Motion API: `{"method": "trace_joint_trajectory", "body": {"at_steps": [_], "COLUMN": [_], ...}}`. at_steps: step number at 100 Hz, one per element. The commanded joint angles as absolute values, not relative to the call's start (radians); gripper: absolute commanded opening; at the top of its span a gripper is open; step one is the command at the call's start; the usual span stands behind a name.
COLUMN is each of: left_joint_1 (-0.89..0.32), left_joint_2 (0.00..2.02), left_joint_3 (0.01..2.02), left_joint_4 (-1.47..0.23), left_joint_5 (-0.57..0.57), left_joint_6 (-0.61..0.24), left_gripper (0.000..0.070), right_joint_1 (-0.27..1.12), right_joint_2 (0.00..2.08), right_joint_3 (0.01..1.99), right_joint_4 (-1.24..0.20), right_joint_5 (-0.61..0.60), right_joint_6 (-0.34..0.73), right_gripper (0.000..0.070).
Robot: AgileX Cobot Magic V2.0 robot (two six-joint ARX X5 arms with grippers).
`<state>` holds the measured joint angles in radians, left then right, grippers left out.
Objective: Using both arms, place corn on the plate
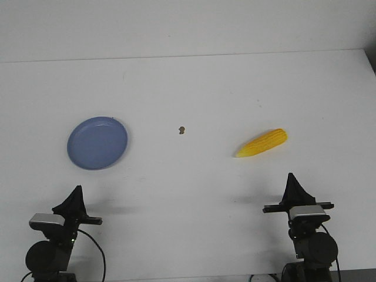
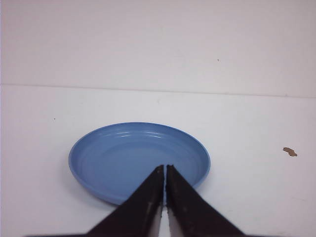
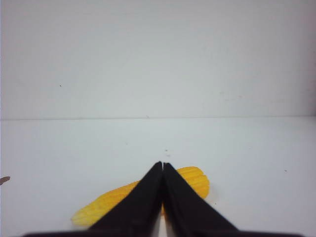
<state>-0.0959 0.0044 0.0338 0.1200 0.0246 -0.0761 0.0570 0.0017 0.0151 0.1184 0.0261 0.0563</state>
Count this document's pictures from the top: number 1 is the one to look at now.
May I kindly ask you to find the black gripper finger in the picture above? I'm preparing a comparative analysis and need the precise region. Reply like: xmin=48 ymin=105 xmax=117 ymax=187
xmin=280 ymin=173 xmax=317 ymax=206
xmin=52 ymin=185 xmax=87 ymax=218

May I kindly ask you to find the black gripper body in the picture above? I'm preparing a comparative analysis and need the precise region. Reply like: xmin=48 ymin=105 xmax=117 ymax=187
xmin=263 ymin=202 xmax=334 ymax=239
xmin=57 ymin=211 xmax=103 ymax=256

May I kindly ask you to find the yellow corn cob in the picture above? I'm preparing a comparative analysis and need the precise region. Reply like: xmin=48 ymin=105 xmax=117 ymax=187
xmin=235 ymin=129 xmax=288 ymax=158

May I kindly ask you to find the blue round plate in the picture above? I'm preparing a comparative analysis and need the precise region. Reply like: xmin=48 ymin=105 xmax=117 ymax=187
xmin=67 ymin=116 xmax=129 ymax=170

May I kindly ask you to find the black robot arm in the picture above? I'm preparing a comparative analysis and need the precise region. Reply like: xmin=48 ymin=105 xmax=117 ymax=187
xmin=25 ymin=185 xmax=107 ymax=281
xmin=263 ymin=173 xmax=338 ymax=281

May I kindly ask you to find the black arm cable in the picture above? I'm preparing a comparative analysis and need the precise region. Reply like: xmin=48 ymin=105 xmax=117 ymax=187
xmin=320 ymin=223 xmax=341 ymax=282
xmin=19 ymin=229 xmax=107 ymax=282

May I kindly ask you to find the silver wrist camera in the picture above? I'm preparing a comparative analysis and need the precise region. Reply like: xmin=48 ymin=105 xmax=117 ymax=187
xmin=29 ymin=213 xmax=65 ymax=230
xmin=288 ymin=205 xmax=327 ymax=220

